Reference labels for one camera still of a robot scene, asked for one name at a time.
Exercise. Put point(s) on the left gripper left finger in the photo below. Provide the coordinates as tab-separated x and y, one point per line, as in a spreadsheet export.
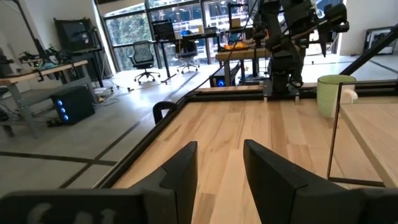
180	180

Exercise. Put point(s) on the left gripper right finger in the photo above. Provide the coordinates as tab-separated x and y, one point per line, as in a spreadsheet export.
273	186

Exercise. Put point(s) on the small green mug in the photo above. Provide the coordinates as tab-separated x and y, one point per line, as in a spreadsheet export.
326	96

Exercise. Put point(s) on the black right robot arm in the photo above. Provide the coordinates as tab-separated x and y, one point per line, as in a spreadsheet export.
280	46

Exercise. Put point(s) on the black robot arm on bench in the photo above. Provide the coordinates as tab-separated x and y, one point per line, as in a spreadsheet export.
43	56

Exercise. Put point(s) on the black framed picture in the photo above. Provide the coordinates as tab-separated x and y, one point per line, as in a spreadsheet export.
381	40

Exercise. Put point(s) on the wooden work table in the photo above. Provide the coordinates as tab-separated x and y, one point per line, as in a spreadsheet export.
239	54

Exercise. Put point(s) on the orange object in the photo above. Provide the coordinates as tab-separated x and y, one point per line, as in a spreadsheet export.
234	46

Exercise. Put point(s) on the black computer tower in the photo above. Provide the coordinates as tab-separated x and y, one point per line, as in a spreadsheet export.
74	104
222	77

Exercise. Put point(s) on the black office desk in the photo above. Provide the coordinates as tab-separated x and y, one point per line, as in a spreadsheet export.
166	62

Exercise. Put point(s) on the black office chair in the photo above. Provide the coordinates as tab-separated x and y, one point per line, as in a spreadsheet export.
186	54
143	59

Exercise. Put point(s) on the black text screen monitor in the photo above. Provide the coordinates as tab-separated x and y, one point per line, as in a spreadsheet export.
163	29

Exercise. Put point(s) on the wood top grey workbench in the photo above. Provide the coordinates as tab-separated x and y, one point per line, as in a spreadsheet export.
46	70

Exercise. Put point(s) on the black equipment case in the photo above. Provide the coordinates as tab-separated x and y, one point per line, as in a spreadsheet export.
77	34

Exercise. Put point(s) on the black aluminium table frame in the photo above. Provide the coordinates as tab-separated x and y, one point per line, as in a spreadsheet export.
217	95

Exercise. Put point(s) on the wooden shelf black frame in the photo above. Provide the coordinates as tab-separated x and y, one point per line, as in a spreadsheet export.
367	140

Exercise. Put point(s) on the glass window wall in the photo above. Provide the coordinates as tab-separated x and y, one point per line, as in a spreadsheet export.
130	31

